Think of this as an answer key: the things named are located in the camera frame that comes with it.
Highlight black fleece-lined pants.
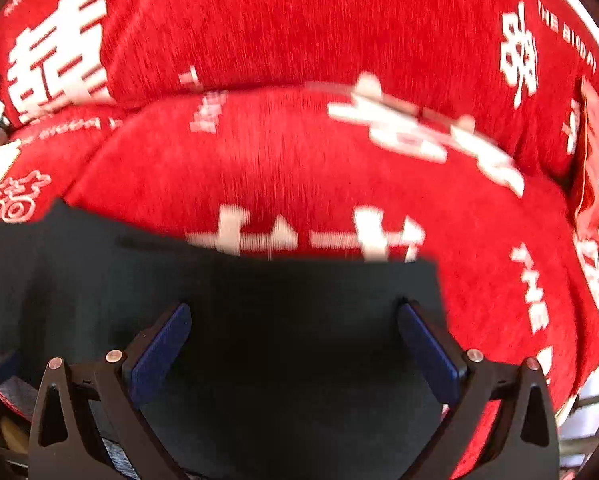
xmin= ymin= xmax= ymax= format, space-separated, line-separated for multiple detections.
xmin=0 ymin=203 xmax=445 ymax=479

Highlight red wedding quilt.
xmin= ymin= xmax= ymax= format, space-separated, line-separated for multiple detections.
xmin=0 ymin=89 xmax=599 ymax=419

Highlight red wedding pillow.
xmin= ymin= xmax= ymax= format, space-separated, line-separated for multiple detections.
xmin=0 ymin=0 xmax=599 ymax=179

